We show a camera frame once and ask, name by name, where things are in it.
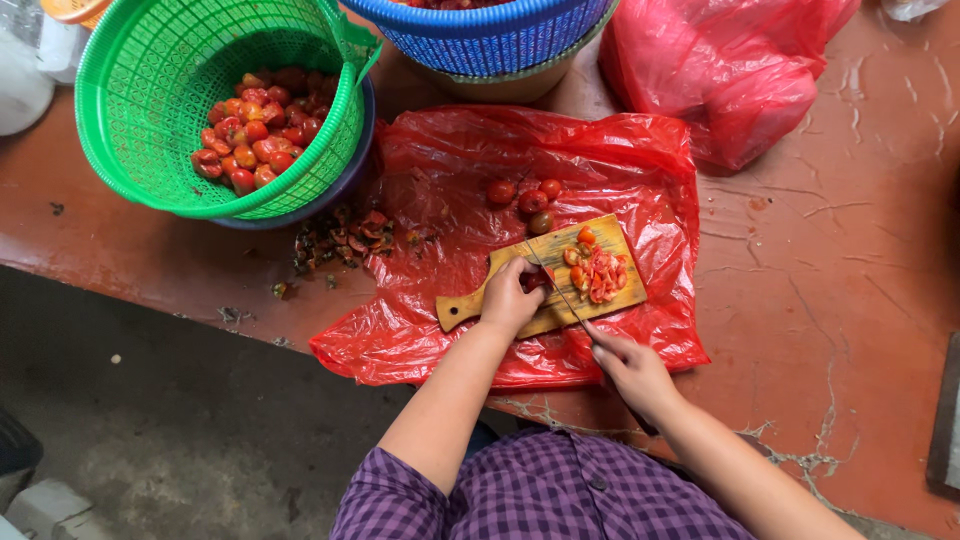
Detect red tomato being cut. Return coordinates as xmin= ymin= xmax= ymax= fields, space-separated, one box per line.
xmin=520 ymin=266 xmax=558 ymax=294

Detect crumpled red plastic bag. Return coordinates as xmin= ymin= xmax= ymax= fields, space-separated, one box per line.
xmin=597 ymin=0 xmax=863 ymax=173

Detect white plastic container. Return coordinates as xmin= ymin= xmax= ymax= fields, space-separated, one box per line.
xmin=36 ymin=13 xmax=93 ymax=85

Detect pile of tomato stem scraps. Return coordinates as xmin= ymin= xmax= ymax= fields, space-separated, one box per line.
xmin=291 ymin=205 xmax=397 ymax=276

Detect purple checked shirt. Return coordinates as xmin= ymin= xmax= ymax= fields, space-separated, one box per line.
xmin=329 ymin=426 xmax=757 ymax=540

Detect thin-bladed kitchen knife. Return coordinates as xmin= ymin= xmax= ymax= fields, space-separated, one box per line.
xmin=523 ymin=238 xmax=601 ymax=340

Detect person's right hand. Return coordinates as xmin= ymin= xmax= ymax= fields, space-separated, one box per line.
xmin=582 ymin=321 xmax=682 ymax=420

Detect wooden cutting board with handle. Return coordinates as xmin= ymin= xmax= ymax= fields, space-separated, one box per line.
xmin=435 ymin=213 xmax=649 ymax=341

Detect dark wooden plank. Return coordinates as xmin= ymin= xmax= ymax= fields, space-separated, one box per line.
xmin=925 ymin=332 xmax=960 ymax=494

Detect tomatoes in blue basket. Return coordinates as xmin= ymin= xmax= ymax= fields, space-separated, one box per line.
xmin=390 ymin=0 xmax=513 ymax=12

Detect dark blue plastic basin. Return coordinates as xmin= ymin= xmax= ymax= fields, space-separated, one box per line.
xmin=209 ymin=73 xmax=377 ymax=231

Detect flat red plastic bag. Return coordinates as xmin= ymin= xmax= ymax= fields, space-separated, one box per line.
xmin=308 ymin=104 xmax=712 ymax=390

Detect pile of chopped tomato pieces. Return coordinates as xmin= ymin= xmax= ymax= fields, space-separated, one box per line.
xmin=562 ymin=225 xmax=630 ymax=306

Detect orange plastic basket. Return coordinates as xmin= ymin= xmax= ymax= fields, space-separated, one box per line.
xmin=39 ymin=0 xmax=114 ymax=30

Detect green plastic mesh basket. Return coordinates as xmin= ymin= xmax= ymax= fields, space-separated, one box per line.
xmin=74 ymin=0 xmax=384 ymax=222

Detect grey concrete block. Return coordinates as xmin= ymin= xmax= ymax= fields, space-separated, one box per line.
xmin=0 ymin=479 xmax=115 ymax=540

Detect blue plastic mesh basket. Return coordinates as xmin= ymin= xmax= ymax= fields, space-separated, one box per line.
xmin=339 ymin=0 xmax=618 ymax=79

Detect person's left hand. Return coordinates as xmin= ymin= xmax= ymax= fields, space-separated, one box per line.
xmin=479 ymin=255 xmax=553 ymax=336

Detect clear plastic bag corner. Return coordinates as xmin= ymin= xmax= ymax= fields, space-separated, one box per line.
xmin=880 ymin=0 xmax=954 ymax=23

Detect dark object on floor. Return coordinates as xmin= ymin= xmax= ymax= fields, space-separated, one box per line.
xmin=0 ymin=407 xmax=45 ymax=479

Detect heap of halved tomatoes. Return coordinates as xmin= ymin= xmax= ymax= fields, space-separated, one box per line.
xmin=189 ymin=66 xmax=340 ymax=198

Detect white translucent plastic bag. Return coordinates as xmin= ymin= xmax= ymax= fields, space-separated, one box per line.
xmin=0 ymin=0 xmax=58 ymax=138

